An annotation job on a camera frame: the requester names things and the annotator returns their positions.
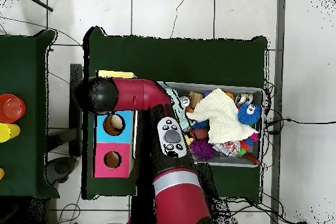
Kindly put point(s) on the silver drink can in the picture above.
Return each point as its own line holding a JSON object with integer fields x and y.
{"x": 185, "y": 101}

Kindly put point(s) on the grey round base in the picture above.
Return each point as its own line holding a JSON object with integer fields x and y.
{"x": 61, "y": 167}

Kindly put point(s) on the labelled tin can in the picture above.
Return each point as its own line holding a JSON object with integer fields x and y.
{"x": 242, "y": 98}

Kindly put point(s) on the small yellow object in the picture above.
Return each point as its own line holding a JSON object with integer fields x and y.
{"x": 1, "y": 174}

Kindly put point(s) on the blue spiky ball with eyes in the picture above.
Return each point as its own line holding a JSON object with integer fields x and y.
{"x": 246, "y": 116}

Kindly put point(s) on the dark tripod leg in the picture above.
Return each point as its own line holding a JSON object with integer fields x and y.
{"x": 39, "y": 2}

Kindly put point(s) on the neighbouring green covered table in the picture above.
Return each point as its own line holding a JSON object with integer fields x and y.
{"x": 23, "y": 63}

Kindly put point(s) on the plain wooden block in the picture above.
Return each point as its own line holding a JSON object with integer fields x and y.
{"x": 196, "y": 98}

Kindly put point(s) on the small orange basketball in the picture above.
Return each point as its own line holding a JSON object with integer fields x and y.
{"x": 229, "y": 95}

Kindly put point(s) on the wooden box with three holes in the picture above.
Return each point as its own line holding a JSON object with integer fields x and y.
{"x": 123, "y": 166}

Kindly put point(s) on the shallow clear mesh bin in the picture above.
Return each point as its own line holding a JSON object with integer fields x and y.
{"x": 225, "y": 161}

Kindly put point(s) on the red plastic cup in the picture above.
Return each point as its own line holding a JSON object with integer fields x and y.
{"x": 11, "y": 108}

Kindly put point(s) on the cream waffle cloth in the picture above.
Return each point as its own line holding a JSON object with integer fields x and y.
{"x": 223, "y": 119}

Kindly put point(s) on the yellow plastic cup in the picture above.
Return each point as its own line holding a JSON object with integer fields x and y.
{"x": 9, "y": 132}

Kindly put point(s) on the black upright stand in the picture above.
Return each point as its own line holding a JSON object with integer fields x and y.
{"x": 76, "y": 134}

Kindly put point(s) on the purple spiky toy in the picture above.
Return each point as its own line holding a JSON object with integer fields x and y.
{"x": 203, "y": 150}

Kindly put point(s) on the dark green table cloth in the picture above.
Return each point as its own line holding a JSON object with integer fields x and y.
{"x": 183, "y": 58}

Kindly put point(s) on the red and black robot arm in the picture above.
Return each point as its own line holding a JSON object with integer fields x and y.
{"x": 141, "y": 95}

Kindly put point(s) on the mint waffle cloth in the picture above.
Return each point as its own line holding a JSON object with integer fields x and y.
{"x": 178, "y": 108}

